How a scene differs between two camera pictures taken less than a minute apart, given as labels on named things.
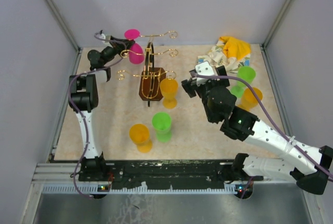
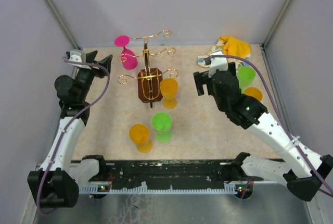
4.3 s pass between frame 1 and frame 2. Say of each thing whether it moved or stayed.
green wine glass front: stayed
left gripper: moved
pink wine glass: moved
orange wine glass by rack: stayed
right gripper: moved
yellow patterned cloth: stayed
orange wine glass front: stayed
